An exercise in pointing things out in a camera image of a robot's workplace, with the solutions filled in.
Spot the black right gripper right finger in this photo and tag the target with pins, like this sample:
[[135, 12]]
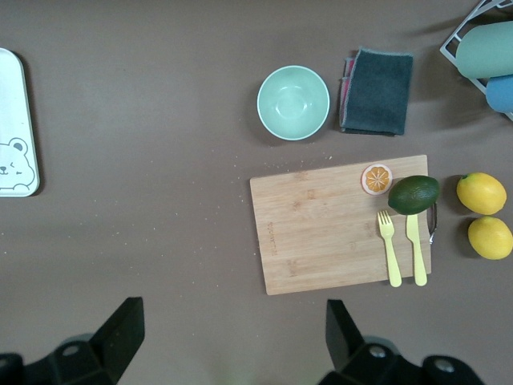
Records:
[[352, 353]]

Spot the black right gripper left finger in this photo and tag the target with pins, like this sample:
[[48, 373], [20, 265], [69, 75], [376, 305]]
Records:
[[116, 341]]

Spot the yellow plastic fork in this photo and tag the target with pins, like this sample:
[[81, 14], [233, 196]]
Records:
[[390, 248]]

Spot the yellow plastic knife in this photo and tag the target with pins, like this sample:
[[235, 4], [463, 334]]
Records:
[[417, 248]]

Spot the wooden cutting board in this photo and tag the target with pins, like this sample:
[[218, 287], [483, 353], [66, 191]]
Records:
[[320, 232]]

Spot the small metal tool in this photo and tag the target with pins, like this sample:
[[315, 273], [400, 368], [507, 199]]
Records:
[[433, 228]]

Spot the green avocado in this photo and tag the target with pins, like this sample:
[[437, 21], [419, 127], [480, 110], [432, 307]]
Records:
[[413, 195]]

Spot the orange slice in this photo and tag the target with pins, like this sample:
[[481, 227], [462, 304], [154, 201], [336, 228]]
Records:
[[376, 179]]

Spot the yellow lemon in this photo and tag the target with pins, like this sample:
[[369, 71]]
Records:
[[481, 193], [491, 238]]

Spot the cream tray with bear print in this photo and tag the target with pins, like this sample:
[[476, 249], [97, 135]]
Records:
[[14, 120]]

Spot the mint green bowl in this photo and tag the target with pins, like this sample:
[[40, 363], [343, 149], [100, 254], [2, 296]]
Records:
[[293, 102]]

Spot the dark grey folded cloth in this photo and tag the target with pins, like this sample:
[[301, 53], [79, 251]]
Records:
[[376, 92]]

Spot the blue cup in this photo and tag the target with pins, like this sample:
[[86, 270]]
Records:
[[503, 94]]

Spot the sage green cup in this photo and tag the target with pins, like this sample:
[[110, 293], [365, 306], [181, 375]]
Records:
[[489, 50]]

